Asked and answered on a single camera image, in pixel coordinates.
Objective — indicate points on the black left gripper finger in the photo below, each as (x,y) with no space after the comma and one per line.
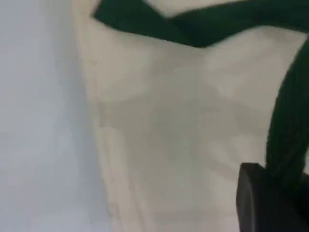
(265,207)

